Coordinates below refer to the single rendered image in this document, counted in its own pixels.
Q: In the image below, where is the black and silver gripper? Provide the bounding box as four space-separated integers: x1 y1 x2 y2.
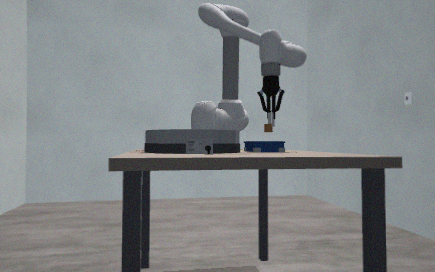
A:
257 75 285 127

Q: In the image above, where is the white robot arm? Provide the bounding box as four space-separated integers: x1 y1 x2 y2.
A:
191 3 307 131

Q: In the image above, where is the blue shallow tray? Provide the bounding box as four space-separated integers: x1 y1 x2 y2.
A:
244 141 285 152

